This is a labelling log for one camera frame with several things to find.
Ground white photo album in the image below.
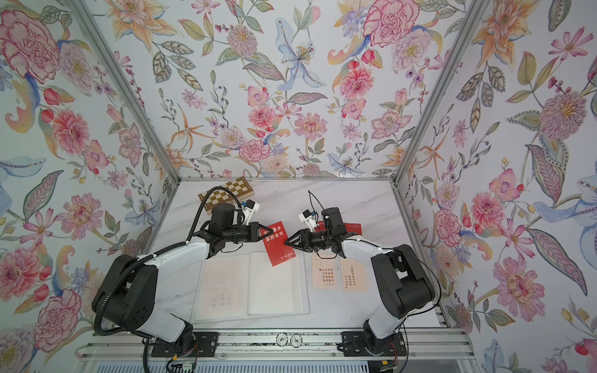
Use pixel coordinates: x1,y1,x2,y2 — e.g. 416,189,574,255
191,252,309,323

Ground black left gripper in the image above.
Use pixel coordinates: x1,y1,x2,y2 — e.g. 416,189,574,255
222,221,274,245

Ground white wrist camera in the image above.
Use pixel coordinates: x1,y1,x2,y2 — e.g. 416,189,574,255
299,210,319,233
241,199,260,225

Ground aluminium corner post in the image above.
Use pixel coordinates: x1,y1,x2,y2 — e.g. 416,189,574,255
65,0,181,187
392,0,490,186

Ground black corrugated left cable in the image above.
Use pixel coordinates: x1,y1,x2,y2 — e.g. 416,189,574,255
92,185,246,337

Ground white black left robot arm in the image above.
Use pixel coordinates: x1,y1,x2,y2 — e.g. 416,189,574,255
92,200,273,353

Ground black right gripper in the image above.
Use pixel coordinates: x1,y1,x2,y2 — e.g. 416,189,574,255
287,231,334,252

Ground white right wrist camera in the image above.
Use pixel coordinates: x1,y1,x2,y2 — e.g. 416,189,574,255
299,210,319,233

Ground aluminium corner post left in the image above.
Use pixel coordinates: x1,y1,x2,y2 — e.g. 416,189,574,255
65,0,181,187

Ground beige card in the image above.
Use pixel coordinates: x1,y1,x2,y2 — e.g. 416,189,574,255
340,259,368,292
312,253,337,290

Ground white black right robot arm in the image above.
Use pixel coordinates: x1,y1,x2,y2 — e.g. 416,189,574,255
285,208,436,357

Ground aluminium corner post right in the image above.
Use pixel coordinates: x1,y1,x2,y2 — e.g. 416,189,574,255
392,0,490,186

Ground thin black right cable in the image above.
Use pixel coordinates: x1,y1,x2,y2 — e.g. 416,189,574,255
307,190,443,373

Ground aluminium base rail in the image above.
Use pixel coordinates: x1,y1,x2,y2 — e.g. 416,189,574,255
74,327,481,373

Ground wooden folding chess board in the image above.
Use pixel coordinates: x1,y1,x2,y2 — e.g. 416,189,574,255
198,177,254,214

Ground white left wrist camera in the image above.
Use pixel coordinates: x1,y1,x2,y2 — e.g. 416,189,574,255
241,199,260,225

